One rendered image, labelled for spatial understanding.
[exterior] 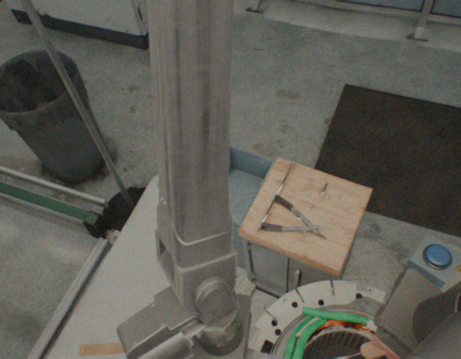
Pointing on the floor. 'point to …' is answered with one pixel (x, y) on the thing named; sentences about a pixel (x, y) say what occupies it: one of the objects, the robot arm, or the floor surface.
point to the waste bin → (65, 143)
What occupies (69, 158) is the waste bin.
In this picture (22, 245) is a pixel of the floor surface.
